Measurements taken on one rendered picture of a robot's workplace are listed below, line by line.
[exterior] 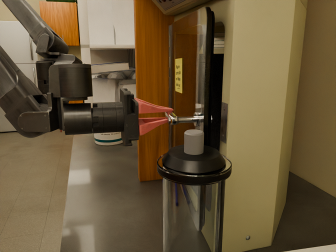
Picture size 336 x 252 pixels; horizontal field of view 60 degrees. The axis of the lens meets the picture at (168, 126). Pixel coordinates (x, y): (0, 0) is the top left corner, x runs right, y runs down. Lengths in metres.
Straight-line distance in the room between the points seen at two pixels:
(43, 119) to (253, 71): 0.36
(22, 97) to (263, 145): 0.43
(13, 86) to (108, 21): 1.31
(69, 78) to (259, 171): 0.38
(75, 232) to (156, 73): 0.45
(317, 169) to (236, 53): 0.59
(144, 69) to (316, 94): 0.51
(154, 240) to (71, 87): 0.35
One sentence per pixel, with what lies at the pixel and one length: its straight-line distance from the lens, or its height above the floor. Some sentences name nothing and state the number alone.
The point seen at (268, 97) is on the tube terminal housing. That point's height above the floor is 1.24.
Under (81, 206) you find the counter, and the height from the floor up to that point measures 0.94.
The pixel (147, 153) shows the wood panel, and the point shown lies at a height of 1.03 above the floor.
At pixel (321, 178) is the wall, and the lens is 0.99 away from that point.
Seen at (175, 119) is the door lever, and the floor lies 1.20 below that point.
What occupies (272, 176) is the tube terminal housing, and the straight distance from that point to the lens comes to 0.59.
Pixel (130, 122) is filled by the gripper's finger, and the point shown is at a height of 1.20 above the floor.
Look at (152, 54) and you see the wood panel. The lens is 0.82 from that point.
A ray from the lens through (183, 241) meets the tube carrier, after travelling 0.44.
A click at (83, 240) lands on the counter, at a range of 0.67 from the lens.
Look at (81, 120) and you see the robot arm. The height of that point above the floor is 1.20.
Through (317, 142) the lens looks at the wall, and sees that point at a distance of 0.98.
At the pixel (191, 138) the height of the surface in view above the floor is 1.20.
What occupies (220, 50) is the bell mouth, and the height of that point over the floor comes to 1.32.
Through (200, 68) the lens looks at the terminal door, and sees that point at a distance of 0.51.
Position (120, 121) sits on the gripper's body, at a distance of 0.53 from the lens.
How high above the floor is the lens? 1.32
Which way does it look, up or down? 14 degrees down
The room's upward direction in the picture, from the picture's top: straight up
